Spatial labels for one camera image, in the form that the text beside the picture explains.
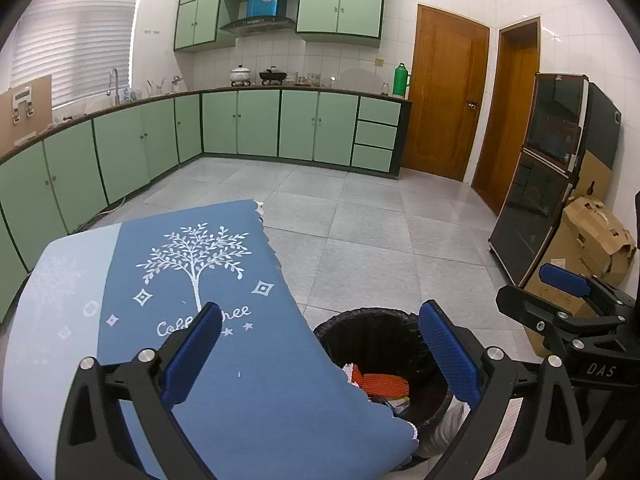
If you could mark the black trash bin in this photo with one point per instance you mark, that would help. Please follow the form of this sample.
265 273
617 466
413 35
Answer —
380 340

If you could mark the white cooking pot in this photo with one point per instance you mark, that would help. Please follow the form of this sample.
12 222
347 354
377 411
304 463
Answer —
240 75

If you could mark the range hood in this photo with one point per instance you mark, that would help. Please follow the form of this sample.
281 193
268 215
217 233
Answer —
257 25

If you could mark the kitchen faucet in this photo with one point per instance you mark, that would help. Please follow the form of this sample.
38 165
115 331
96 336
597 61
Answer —
114 85

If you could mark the white tissue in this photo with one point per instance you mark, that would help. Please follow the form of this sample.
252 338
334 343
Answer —
350 372

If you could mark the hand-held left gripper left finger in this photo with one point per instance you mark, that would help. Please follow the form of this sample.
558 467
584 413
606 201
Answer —
192 355

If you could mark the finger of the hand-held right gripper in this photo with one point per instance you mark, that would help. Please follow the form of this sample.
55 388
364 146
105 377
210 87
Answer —
530 305
565 281

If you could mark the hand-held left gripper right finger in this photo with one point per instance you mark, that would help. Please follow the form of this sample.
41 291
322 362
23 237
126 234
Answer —
450 355

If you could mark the green thermos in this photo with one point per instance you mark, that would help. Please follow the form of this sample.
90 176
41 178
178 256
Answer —
400 81

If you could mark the white window blind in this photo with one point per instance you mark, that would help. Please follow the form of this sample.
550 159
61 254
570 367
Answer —
75 40

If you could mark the black wok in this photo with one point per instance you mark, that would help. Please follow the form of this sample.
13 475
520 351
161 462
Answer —
272 76

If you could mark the open wooden door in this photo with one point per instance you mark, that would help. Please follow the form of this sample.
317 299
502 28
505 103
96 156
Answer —
505 120

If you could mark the orange ribbed plastic wrapper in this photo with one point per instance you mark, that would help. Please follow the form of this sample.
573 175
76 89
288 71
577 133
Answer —
382 385

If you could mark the closed wooden door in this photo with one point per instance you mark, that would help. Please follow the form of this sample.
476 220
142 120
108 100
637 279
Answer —
442 95

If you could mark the striped grey cloth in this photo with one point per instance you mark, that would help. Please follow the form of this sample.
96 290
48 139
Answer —
450 430

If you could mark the large cardboard box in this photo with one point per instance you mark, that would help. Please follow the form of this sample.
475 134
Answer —
585 240

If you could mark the blue tree print tablecloth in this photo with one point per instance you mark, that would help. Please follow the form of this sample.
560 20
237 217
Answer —
225 280

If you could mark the green base cabinets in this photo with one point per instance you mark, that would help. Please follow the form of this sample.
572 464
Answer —
260 122

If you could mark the flat cardboard sheet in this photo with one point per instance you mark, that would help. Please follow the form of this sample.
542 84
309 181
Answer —
595 175

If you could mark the green wall cabinets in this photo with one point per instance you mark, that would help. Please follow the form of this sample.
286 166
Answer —
340 5

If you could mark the blue box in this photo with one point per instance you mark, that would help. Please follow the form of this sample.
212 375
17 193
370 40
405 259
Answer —
262 4

